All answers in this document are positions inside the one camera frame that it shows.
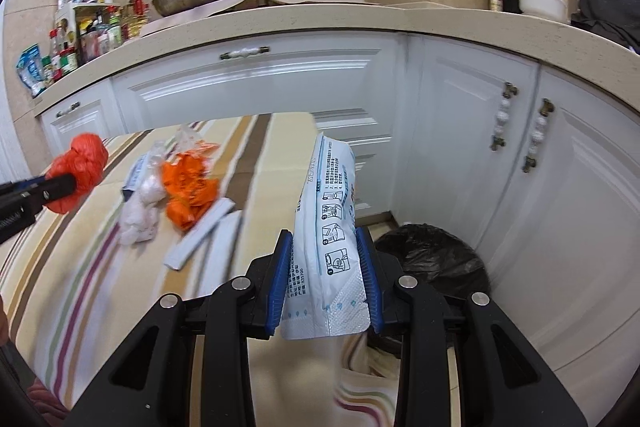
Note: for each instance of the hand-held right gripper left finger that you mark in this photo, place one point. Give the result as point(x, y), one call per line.
point(281, 274)

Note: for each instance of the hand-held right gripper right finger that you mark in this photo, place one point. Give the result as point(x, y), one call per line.
point(367, 279)

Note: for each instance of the small white drawer front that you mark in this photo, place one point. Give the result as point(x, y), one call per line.
point(82, 122)

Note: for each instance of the white blue printed packet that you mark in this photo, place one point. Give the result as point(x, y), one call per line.
point(327, 227)

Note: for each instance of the oil bottle with red cap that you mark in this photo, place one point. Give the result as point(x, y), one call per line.
point(136, 14)

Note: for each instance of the bin with black bag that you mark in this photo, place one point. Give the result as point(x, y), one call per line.
point(435, 257)

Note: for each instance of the striped tablecloth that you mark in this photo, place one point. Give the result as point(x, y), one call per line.
point(75, 287)

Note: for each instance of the red plastic bag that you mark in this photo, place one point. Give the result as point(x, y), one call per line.
point(82, 159)

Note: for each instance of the wide white drawer front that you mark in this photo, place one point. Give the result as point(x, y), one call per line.
point(280, 77)

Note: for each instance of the white spice rack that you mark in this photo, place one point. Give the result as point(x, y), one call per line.
point(67, 14)

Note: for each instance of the clear plastic bag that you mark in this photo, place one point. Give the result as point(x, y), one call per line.
point(142, 212)

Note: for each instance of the group of condiment bottles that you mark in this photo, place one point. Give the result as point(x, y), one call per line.
point(97, 24)

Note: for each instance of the white cabinet door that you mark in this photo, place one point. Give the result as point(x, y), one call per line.
point(590, 232)
point(450, 132)

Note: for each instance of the white paper strip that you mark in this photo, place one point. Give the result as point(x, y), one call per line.
point(222, 252)
point(200, 234)

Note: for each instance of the blue white seasoning packet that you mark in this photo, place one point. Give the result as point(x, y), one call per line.
point(31, 72)

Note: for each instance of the small white blue packet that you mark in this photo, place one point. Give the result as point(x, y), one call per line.
point(134, 177)

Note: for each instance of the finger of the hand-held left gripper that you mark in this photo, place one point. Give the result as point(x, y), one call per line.
point(55, 191)

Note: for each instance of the white lower drawer front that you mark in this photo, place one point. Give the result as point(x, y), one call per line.
point(370, 127)

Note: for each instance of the white lidded bowl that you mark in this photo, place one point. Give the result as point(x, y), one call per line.
point(544, 2)

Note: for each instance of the clear bag with orange print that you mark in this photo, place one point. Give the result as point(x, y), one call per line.
point(192, 139)

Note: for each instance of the orange plastic bag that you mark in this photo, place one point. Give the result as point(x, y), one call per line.
point(190, 192)

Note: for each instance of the beige stone countertop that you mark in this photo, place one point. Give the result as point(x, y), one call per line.
point(300, 19)

